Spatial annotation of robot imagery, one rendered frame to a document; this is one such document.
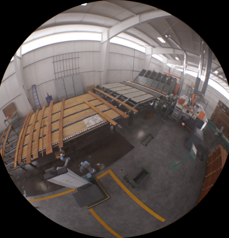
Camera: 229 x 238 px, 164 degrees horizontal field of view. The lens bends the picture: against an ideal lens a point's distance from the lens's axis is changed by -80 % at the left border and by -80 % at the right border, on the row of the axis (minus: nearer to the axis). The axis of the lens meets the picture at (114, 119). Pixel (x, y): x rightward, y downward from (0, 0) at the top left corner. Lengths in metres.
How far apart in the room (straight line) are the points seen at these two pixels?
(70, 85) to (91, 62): 2.99
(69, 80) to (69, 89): 0.87
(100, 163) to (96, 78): 7.76
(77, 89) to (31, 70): 4.87
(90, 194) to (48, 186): 1.87
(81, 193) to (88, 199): 0.19
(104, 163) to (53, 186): 2.00
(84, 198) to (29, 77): 8.35
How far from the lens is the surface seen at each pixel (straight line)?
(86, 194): 1.83
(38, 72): 8.09
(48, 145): 2.71
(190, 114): 5.88
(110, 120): 2.73
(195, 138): 4.14
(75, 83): 7.50
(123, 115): 3.01
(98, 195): 1.79
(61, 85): 7.35
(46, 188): 3.40
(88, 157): 2.94
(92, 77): 8.60
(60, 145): 2.44
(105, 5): 5.99
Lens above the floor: 2.61
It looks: 38 degrees down
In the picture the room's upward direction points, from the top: 2 degrees clockwise
